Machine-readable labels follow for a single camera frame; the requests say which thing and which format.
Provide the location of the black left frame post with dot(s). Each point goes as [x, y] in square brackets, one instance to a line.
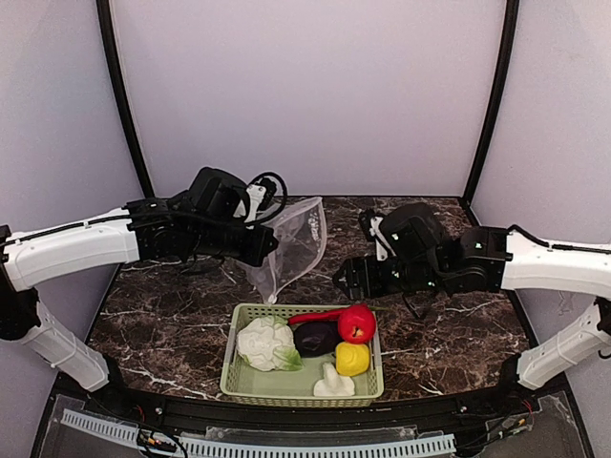
[111, 53]

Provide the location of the white mushroom toy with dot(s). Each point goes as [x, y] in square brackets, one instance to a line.
[333, 384]

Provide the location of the clear zip top bag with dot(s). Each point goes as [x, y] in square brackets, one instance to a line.
[301, 231]

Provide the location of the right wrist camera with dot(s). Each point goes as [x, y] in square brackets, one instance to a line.
[369, 222]

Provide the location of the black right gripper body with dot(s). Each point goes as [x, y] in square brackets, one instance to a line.
[356, 278]

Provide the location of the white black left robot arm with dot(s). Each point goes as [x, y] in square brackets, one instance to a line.
[219, 216]

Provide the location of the white cauliflower toy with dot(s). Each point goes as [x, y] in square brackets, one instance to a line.
[267, 344]

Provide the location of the white cable duct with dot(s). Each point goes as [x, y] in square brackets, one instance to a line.
[241, 443]

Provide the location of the red chili pepper toy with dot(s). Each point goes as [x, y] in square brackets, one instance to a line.
[358, 313]

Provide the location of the black front rail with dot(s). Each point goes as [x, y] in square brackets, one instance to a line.
[473, 416]

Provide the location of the green plastic basket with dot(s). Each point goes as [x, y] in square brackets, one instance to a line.
[247, 385]

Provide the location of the yellow bell pepper toy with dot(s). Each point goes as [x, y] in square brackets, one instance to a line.
[352, 359]

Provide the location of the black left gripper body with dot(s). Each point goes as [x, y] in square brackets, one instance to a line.
[266, 244]

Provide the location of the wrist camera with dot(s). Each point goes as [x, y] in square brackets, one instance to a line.
[369, 222]
[261, 190]

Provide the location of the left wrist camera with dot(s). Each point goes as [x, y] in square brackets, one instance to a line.
[261, 190]

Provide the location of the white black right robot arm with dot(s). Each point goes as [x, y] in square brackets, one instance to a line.
[415, 253]

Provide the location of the purple eggplant toy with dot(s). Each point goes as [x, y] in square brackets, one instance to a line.
[316, 339]

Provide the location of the black frame post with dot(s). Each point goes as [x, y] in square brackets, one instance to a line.
[502, 66]
[111, 53]

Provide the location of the black right frame post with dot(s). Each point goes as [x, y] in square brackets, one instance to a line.
[502, 66]

